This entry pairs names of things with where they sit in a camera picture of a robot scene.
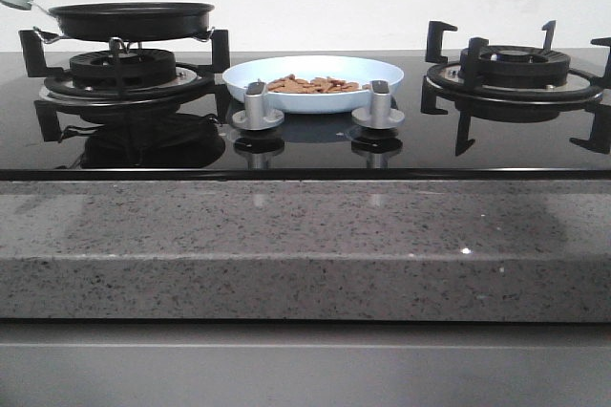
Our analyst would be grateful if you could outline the brown meat pieces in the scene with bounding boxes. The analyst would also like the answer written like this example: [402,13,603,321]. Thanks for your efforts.
[266,74,371,94]

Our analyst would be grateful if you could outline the light blue plate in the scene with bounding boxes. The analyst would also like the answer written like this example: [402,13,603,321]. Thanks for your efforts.
[222,55,404,114]

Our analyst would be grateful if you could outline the black frying pan mint handle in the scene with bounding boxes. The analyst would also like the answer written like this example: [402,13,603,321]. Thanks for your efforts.
[0,0,216,42]

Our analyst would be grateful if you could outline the silver stove knob near pan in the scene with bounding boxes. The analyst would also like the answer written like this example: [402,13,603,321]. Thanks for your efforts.
[232,81,284,131]

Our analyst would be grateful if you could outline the silver stove knob near gripper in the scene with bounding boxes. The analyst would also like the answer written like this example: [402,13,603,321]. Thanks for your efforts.
[351,80,405,130]

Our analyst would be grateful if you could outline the black pan support grate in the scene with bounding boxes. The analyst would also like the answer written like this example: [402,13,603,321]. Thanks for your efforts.
[18,27,231,97]

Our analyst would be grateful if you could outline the black empty burner grate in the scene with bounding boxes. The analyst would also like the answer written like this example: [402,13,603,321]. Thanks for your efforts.
[421,20,610,156]

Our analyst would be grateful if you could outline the black glass gas cooktop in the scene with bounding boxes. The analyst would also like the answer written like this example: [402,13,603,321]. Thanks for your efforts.
[1,51,610,181]

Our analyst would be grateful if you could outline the black burner without pan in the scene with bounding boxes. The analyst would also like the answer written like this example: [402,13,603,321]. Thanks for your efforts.
[426,45,605,109]

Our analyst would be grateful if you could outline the black burner under pan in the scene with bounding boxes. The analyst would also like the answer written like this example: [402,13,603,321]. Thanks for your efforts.
[41,49,214,107]

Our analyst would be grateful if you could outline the wire trivet ring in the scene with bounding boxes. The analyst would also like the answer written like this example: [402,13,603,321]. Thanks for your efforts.
[32,25,216,53]

